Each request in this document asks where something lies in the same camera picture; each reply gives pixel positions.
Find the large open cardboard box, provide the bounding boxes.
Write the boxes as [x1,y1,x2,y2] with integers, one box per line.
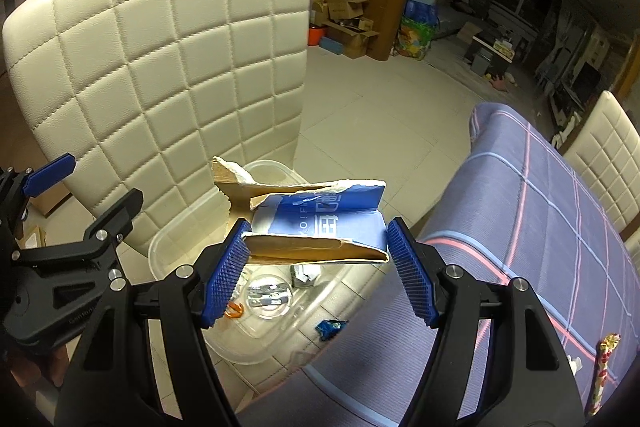
[325,23,381,60]

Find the grey sofa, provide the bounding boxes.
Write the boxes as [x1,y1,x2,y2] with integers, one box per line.
[430,0,493,40]

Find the colourful printed bag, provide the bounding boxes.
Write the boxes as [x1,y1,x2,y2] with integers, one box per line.
[395,0,441,62]

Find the striped red gold stick wrapper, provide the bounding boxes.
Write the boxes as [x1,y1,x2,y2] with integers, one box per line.
[591,333,622,415]

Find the low coffee table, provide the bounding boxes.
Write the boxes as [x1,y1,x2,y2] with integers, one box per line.
[465,34,518,75]

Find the brown cardboard box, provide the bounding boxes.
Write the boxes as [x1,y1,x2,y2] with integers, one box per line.
[27,188,71,219]

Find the torn blue cardboard box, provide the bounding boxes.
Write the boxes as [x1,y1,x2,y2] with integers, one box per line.
[209,156,391,265]

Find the crumpled silver foil wrapper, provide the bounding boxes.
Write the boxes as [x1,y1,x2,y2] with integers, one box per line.
[291,263,321,289]

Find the cream quilted dining chair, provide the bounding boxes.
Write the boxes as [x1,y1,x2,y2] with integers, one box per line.
[622,227,640,260]
[560,90,640,233]

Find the small blue wrapper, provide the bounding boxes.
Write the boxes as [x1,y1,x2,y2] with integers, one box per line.
[315,319,348,339]

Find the purple plaid tablecloth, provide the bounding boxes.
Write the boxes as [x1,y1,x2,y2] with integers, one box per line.
[235,103,640,427]

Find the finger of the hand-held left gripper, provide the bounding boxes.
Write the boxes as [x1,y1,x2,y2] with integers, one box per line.
[9,188,144,281]
[0,153,77,239]

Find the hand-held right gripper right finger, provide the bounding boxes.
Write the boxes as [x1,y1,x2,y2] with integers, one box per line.
[387,217,586,427]

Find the wooden cabinet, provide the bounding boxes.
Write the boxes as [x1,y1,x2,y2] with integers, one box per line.
[307,0,413,62]

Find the clear plastic bin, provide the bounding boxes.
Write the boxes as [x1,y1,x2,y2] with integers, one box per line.
[147,159,371,365]

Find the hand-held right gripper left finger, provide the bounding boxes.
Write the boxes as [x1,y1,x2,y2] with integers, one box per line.
[52,218,253,427]

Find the large cream quilted chair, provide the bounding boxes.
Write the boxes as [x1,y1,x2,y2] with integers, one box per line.
[2,0,308,280]

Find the pink toy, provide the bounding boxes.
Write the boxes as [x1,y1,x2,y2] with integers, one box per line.
[485,72,518,92]

